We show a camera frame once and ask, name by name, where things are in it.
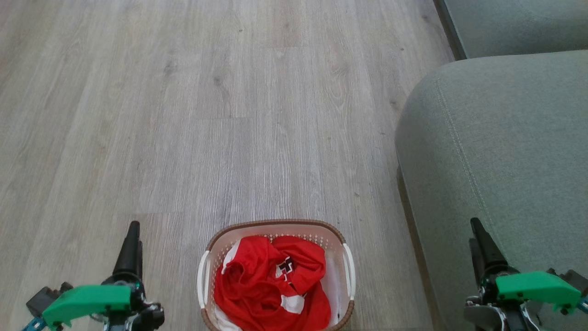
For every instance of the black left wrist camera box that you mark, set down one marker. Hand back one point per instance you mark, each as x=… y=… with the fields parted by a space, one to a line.
x=43 y=299

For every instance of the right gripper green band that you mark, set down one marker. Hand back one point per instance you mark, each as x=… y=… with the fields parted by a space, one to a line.
x=533 y=287

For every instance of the grey-green fabric sofa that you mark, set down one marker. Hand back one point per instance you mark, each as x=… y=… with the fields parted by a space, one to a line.
x=505 y=138

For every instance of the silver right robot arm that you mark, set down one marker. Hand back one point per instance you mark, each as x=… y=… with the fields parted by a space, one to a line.
x=477 y=317

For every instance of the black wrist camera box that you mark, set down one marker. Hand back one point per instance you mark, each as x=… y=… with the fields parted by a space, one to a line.
x=43 y=299
x=572 y=278

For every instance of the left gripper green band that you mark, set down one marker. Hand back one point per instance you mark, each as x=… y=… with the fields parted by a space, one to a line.
x=87 y=301

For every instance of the white laundry basket brown rim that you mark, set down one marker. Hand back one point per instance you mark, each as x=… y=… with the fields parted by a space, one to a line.
x=342 y=257

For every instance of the red white garment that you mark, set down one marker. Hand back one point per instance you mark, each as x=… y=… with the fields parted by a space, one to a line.
x=262 y=294

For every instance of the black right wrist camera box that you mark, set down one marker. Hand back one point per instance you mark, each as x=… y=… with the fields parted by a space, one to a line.
x=572 y=278

